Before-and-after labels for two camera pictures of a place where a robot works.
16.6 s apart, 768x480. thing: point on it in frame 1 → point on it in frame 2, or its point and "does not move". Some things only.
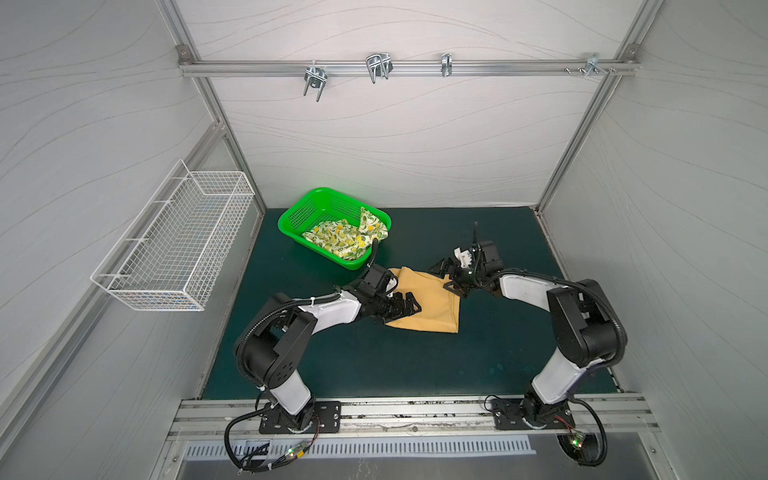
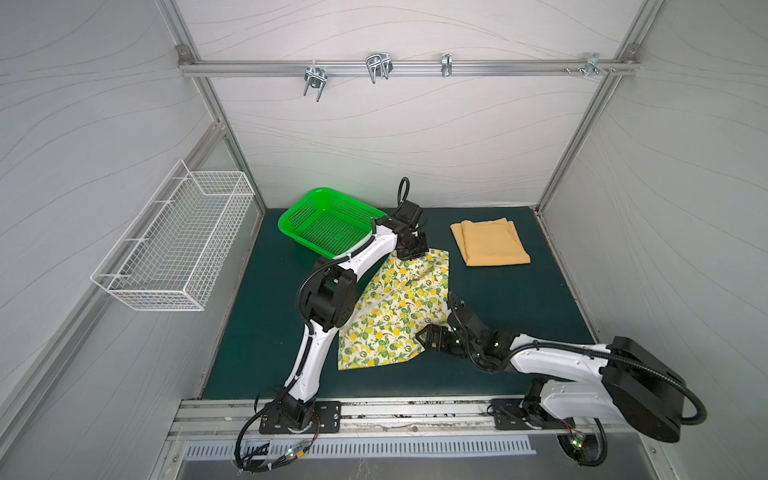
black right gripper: (456, 274) → (433, 335)
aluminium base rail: (596, 418) does not move
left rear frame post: (186, 59) does not move
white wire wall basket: (180, 248) does not move
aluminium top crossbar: (407, 67) does not move
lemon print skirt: (347, 239) → (401, 297)
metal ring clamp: (447, 64) does not move
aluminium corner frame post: (640, 26) does not move
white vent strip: (386, 447) does not move
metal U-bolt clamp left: (315, 77) does not move
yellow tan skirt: (439, 306) → (490, 242)
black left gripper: (397, 310) → (423, 248)
